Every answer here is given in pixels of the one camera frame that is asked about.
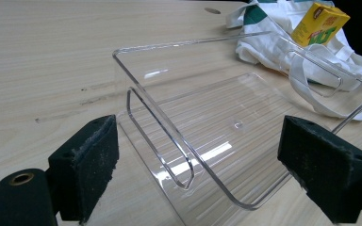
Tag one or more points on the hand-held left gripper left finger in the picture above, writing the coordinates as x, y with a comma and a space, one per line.
88, 163

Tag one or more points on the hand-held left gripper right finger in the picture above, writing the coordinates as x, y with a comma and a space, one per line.
323, 163

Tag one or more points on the clear plastic storage bin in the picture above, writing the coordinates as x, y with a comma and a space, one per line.
217, 106

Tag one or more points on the yellow drink carton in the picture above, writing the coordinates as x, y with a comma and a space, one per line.
319, 25

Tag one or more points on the white and green cloth bag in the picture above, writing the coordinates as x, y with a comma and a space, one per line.
283, 14

